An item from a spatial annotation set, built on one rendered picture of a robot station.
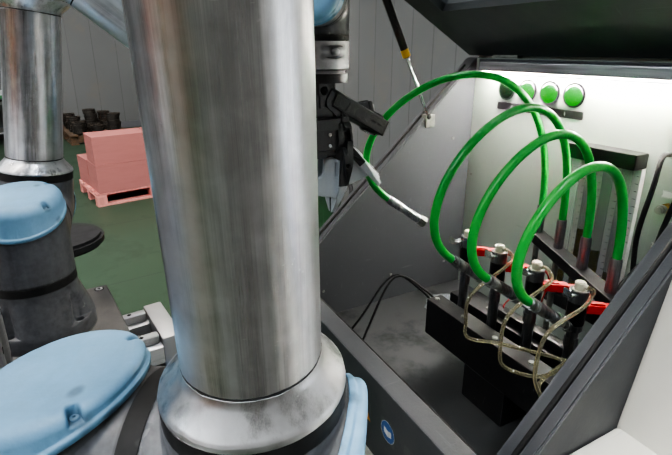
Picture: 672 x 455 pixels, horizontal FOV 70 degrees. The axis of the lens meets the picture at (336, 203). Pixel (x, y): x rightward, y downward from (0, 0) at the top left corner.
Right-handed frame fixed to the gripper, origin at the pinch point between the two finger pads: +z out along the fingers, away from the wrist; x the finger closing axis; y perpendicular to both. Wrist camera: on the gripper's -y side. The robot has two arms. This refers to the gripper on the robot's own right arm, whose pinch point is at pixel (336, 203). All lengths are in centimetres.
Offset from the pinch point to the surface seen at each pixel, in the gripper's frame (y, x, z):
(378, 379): -3.5, 8.5, 28.8
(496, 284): -19.1, 16.8, 11.3
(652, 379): -26.9, 37.0, 17.7
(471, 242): -13.5, 16.3, 3.4
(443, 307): -24.6, -0.6, 25.8
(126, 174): 2, -439, 95
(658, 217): -57, 19, 6
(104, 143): 18, -437, 62
